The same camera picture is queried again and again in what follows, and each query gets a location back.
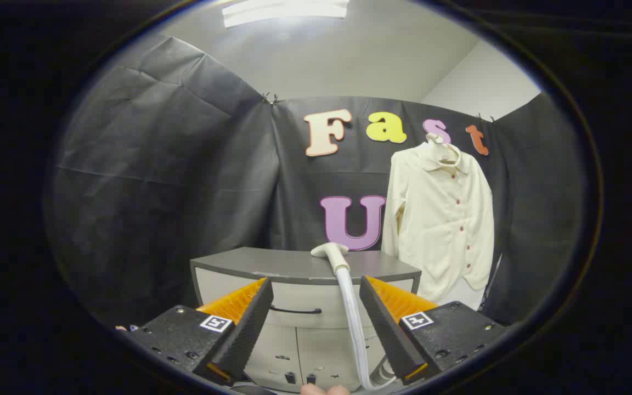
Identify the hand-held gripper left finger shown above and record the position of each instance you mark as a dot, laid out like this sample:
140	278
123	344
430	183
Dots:
250	323

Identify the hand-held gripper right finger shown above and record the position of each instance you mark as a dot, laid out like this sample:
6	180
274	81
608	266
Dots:
384	323

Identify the white garment steamer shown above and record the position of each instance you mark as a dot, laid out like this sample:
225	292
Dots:
349	307

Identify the cream button shirt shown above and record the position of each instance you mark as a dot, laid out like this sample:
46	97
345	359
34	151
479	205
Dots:
436	230

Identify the grey cabinet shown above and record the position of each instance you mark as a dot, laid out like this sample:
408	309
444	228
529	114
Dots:
294	266

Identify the white hanging cloth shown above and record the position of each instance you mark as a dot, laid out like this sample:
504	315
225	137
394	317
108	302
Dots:
467	296

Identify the white plastic hanger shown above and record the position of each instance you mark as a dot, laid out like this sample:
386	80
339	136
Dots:
441	151

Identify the black backdrop cloth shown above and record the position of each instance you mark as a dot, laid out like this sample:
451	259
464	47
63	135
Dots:
157	164

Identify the ceiling light panel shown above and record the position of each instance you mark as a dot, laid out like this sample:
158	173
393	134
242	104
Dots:
283	10

